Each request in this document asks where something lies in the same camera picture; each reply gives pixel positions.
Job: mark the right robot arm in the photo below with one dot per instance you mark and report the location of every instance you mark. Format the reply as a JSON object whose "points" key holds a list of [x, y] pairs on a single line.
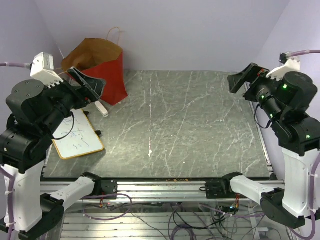
{"points": [[284, 94]]}

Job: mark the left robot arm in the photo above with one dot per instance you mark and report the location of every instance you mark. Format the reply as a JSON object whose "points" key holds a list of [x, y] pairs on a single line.
{"points": [[38, 107]]}

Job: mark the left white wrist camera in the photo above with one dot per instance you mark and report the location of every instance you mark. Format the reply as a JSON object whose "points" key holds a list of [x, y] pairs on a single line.
{"points": [[42, 69]]}

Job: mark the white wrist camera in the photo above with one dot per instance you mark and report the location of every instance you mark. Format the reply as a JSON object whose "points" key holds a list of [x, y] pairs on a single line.
{"points": [[42, 69], [290, 63]]}

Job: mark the aluminium frame rail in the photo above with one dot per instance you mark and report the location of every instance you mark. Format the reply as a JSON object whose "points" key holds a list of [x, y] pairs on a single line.
{"points": [[155, 192]]}

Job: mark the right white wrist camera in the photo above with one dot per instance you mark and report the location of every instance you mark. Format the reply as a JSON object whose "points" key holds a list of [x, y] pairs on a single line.
{"points": [[290, 63]]}

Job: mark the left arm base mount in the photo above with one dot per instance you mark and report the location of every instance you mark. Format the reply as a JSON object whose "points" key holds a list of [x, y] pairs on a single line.
{"points": [[105, 187]]}

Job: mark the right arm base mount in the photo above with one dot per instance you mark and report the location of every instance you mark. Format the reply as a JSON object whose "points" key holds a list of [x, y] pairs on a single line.
{"points": [[217, 189]]}

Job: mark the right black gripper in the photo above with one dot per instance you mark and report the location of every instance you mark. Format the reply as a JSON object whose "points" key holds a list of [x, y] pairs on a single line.
{"points": [[251, 72]]}

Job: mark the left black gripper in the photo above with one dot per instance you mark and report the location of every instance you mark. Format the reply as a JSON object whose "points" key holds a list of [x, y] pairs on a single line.
{"points": [[91, 89]]}

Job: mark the white eraser marker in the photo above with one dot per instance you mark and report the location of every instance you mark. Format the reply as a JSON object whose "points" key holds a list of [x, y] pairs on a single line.
{"points": [[101, 109]]}

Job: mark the red paper bag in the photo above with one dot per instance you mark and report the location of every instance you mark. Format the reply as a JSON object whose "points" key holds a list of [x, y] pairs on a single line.
{"points": [[103, 59]]}

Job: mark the small whiteboard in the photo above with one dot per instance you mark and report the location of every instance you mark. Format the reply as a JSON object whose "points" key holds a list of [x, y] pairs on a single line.
{"points": [[76, 137]]}

